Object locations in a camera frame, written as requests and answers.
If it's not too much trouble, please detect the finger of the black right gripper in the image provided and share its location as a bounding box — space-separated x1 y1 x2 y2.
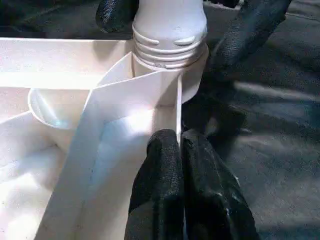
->
208 0 293 73
95 0 140 33

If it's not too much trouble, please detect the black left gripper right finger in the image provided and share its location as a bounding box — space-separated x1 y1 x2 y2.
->
181 129 261 240

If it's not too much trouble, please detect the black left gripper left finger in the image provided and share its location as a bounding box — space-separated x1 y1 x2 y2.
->
126 129 186 240

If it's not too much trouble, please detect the white plastic table leg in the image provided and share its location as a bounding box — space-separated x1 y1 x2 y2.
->
131 0 209 72

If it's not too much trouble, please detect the white plastic table top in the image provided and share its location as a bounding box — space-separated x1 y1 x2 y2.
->
0 37 210 240

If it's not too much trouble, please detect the black glossy mat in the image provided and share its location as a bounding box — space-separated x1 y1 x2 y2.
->
0 0 320 240

